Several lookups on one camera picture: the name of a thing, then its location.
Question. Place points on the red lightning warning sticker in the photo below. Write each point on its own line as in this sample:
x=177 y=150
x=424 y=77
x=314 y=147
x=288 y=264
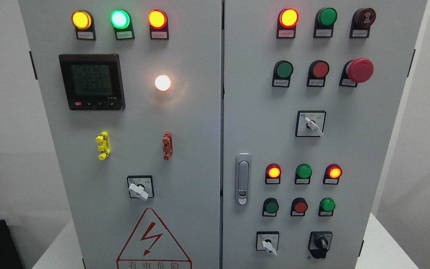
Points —
x=152 y=246

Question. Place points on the black digital power meter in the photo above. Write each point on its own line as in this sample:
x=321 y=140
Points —
x=93 y=81

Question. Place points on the red push button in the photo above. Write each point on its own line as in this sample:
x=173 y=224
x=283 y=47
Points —
x=298 y=207
x=317 y=73

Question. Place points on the black knob selector switch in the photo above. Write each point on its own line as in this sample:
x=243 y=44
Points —
x=319 y=243

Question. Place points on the grey electrical cabinet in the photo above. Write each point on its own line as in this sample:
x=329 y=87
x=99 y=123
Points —
x=220 y=57

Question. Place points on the green push button lower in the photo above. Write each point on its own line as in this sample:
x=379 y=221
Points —
x=270 y=207

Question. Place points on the white selector switch bottom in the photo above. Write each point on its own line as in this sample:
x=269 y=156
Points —
x=267 y=241

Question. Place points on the white glowing indicator light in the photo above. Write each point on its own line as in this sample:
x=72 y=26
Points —
x=162 y=82

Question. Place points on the red push button upper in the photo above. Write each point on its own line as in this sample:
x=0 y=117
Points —
x=317 y=73

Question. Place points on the green push button upper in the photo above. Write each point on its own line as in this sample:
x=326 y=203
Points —
x=283 y=70

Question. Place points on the white selector switch upper right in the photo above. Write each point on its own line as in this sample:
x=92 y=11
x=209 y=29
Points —
x=310 y=123

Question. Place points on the white selector switch left door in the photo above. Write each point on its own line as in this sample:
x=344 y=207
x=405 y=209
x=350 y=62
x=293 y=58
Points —
x=141 y=187

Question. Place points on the green indicator light bottom right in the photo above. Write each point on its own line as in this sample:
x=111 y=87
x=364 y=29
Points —
x=326 y=207

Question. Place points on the red terminal connector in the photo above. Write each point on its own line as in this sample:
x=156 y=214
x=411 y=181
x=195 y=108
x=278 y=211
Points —
x=167 y=145

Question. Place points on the green lit indicator light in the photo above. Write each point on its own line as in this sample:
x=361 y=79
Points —
x=122 y=24

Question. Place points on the red push button lower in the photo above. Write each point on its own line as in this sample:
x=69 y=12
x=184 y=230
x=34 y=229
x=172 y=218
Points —
x=298 y=207

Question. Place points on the silver door handle lock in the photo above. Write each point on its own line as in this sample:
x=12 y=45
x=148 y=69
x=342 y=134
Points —
x=242 y=178

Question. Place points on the yellow terminal connector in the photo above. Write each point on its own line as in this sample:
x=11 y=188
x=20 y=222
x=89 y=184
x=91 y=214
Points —
x=103 y=145

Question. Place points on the red amber light right door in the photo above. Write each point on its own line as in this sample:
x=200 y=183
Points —
x=286 y=23

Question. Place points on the red emergency stop button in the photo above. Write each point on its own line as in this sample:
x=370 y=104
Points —
x=356 y=71

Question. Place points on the yellow indicator light top left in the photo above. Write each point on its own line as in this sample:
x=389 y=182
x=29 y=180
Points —
x=84 y=25

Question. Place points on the green push button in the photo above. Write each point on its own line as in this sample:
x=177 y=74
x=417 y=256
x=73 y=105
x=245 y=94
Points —
x=283 y=70
x=270 y=207

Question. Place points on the red amber light lower left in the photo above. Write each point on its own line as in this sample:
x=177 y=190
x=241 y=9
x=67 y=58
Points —
x=273 y=174

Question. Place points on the white selector switch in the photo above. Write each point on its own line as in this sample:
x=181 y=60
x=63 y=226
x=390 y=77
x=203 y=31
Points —
x=267 y=241
x=310 y=123

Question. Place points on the green indicator light top right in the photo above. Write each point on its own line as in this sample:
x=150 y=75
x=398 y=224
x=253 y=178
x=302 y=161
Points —
x=324 y=22

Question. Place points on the green indicator light lower middle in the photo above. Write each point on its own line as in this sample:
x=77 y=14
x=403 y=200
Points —
x=303 y=174

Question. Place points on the red indicator light lower right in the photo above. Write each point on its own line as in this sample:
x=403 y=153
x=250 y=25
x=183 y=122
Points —
x=332 y=174

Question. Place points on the dark red buzzer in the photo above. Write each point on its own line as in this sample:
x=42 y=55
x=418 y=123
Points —
x=361 y=22

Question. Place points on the red-rimmed amber indicator light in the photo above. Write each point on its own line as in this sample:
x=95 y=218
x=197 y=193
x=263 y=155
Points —
x=158 y=25

